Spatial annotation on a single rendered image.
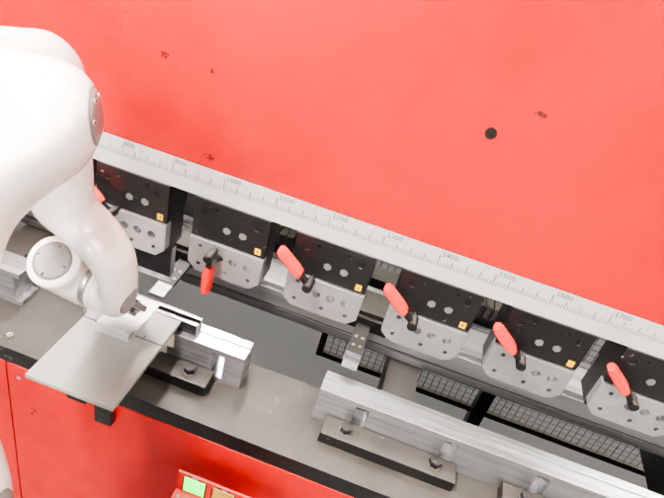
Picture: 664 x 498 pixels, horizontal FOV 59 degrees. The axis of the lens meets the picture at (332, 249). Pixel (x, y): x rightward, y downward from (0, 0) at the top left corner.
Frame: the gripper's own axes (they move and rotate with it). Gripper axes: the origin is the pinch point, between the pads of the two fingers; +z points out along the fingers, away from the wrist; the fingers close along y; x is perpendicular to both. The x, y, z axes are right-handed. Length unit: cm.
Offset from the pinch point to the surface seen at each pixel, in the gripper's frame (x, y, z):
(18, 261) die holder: -1.5, 32.0, 13.6
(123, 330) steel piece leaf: 4.9, -1.4, 4.1
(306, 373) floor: -10, -31, 147
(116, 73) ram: -32.9, 5.3, -31.5
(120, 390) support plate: 15.6, -9.1, -4.6
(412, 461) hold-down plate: 9, -67, 14
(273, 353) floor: -13, -14, 150
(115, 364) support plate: 11.6, -4.8, -1.2
